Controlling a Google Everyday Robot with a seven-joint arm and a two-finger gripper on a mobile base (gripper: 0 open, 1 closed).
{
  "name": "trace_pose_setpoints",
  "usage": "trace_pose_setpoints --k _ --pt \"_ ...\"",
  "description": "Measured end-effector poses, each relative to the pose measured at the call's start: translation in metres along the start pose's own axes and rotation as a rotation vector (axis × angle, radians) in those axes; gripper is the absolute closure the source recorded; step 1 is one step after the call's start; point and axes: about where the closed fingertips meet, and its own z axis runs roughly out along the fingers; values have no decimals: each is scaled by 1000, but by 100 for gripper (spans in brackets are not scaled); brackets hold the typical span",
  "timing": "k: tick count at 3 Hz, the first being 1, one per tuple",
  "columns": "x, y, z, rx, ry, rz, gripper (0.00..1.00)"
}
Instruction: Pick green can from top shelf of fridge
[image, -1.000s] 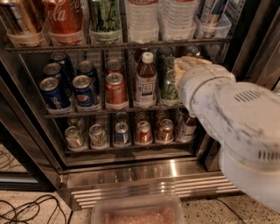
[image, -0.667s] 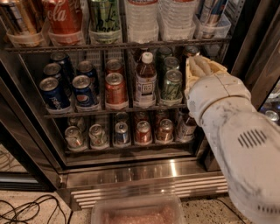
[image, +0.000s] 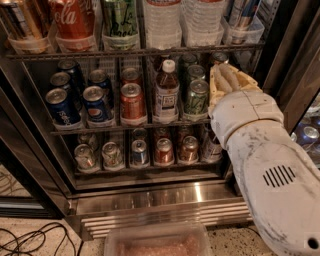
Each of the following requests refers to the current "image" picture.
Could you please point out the blue silver can top shelf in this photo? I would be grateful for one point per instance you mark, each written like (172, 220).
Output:
(242, 26)

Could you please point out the red Coca-Cola can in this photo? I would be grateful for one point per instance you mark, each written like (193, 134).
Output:
(75, 23)

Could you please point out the front left Pepsi can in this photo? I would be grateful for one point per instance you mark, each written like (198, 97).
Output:
(61, 107)

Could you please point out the clear water bottle left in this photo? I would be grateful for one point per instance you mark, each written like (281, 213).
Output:
(162, 23)

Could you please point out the back gold can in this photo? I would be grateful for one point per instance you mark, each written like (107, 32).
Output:
(218, 58)

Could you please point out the clear plastic bin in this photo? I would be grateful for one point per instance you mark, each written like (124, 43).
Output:
(165, 239)

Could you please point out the middle left Pepsi can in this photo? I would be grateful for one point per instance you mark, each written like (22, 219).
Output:
(64, 81)

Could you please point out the pepsi can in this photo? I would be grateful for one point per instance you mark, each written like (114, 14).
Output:
(61, 107)
(73, 68)
(99, 77)
(64, 81)
(94, 101)

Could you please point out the back left Pepsi can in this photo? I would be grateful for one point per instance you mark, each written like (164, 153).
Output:
(73, 68)

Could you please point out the clear water bottle right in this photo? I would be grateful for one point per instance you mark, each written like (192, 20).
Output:
(201, 22)

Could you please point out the back orange soda can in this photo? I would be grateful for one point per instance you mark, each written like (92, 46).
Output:
(131, 75)

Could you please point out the bottom shelf tea bottle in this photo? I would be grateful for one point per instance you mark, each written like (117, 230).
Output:
(211, 150)

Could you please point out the front orange soda can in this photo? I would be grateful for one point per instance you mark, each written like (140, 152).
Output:
(132, 101)

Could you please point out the front green can middle shelf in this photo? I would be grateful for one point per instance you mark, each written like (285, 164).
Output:
(197, 97)

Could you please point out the green can top shelf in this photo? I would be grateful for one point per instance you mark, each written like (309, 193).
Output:
(120, 23)

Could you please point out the clear water bottle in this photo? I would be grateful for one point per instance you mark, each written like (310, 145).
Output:
(162, 23)
(201, 22)

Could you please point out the orange soda can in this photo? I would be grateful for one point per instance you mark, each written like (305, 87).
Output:
(132, 101)
(131, 75)

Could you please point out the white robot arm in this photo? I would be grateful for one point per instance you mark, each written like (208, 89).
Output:
(277, 179)

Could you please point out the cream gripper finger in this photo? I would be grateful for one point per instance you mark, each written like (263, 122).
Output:
(242, 81)
(219, 86)

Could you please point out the back green can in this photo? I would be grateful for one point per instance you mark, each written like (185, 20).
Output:
(184, 62)

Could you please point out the bottom shelf silver can left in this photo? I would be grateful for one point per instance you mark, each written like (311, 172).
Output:
(85, 157)

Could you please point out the stainless fridge cabinet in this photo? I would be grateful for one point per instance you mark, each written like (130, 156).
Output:
(286, 65)

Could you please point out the bottom shelf red can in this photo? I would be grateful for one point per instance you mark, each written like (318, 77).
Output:
(164, 151)

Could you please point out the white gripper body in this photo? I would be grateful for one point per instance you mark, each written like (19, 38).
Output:
(246, 109)

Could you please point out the tea bottle white cap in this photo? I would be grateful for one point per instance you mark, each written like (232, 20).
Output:
(166, 90)

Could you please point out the middle green can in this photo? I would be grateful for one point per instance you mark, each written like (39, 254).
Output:
(195, 72)

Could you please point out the bottom shelf green silver can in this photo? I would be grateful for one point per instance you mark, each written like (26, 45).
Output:
(112, 155)

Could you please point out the bottom shelf blue can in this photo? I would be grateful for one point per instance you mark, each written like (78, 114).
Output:
(139, 152)

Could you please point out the gold can top shelf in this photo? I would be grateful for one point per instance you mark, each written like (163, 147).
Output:
(29, 22)

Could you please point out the bottom shelf copper can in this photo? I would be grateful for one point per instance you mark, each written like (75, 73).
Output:
(189, 149)

